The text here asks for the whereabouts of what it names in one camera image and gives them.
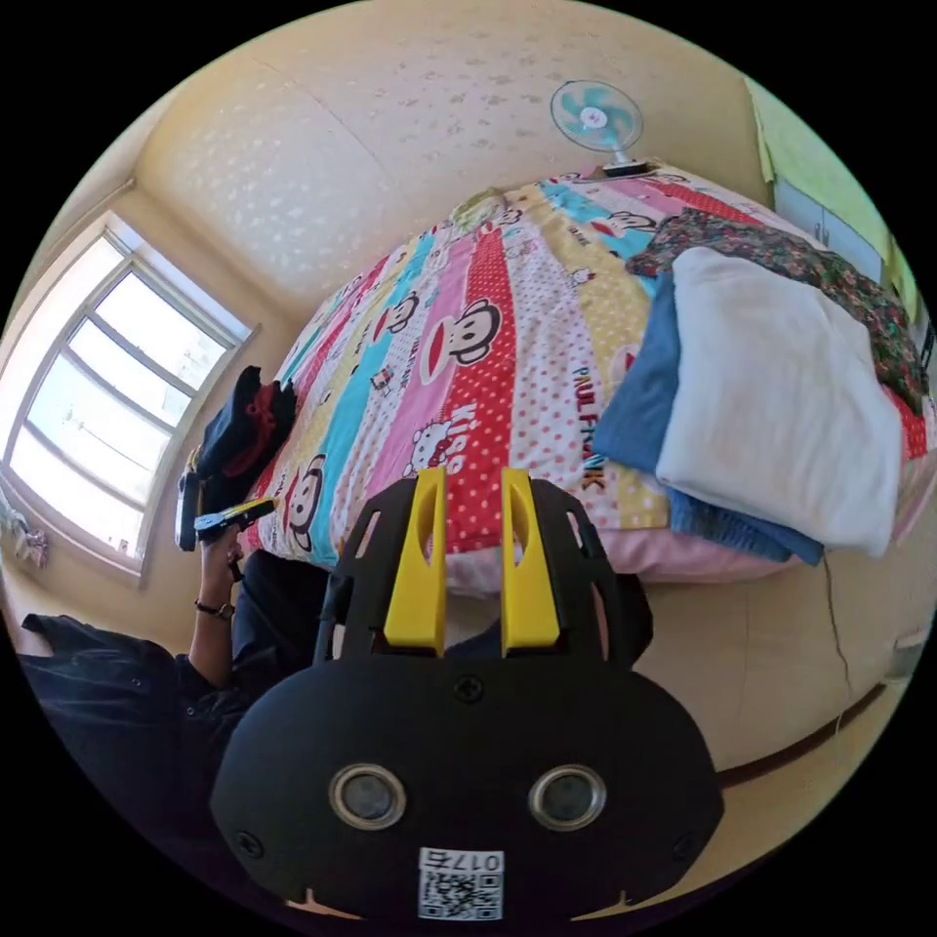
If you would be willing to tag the window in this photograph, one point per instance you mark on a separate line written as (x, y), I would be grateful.
(110, 388)

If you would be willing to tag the white cupboard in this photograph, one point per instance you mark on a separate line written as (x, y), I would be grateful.
(823, 216)

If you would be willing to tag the person's left forearm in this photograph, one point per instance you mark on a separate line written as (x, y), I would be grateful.
(208, 644)

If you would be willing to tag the teal standing fan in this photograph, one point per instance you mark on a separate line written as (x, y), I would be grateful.
(596, 113)

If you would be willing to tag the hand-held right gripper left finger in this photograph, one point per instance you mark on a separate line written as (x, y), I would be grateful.
(419, 578)

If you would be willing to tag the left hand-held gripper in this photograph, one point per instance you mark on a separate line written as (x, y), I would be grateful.
(217, 525)

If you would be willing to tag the bed with cartoon printed quilt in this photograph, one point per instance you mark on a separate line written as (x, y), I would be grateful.
(483, 351)

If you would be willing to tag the pile of clothes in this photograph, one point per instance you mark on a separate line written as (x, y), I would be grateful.
(776, 410)

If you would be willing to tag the person's left hand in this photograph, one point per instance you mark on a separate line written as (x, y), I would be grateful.
(218, 567)

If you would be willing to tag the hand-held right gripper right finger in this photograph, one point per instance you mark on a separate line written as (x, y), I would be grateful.
(528, 586)

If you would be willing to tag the person's body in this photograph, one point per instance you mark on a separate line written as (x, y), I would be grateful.
(132, 717)

